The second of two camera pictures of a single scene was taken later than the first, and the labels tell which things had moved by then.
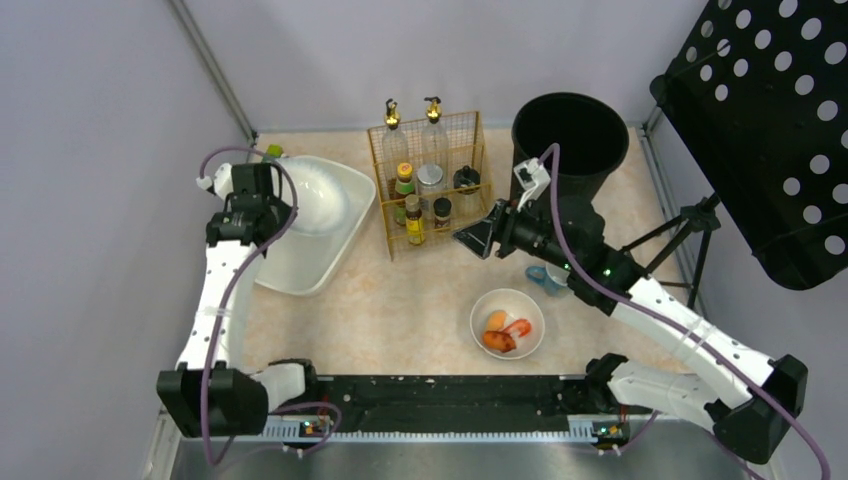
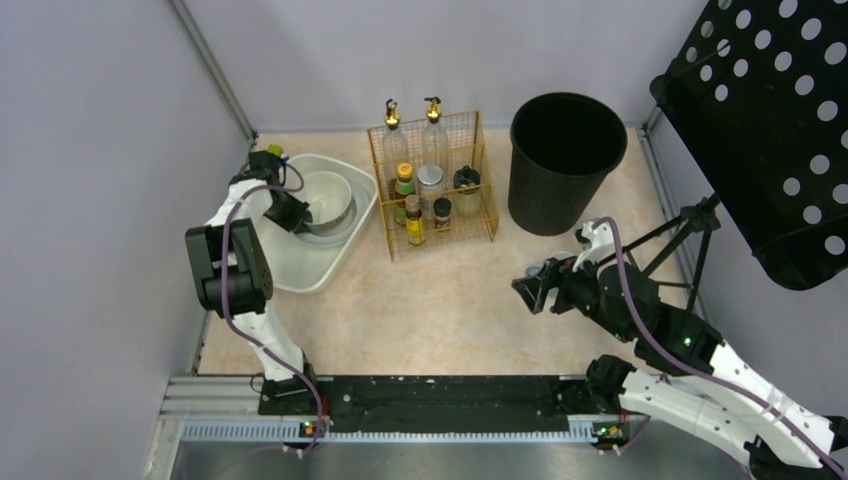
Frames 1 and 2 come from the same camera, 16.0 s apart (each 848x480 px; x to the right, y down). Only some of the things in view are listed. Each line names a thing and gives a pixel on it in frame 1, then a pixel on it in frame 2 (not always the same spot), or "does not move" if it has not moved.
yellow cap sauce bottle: [404, 186] does not move
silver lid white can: [430, 187] does not move
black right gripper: [502, 228] -> [550, 289]
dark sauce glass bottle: [394, 148] does not move
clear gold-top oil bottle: [435, 148] does not move
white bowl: [517, 305] -> [329, 198]
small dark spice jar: [442, 208] does not move
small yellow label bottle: [415, 226] does not move
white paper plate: [322, 199] -> [358, 211]
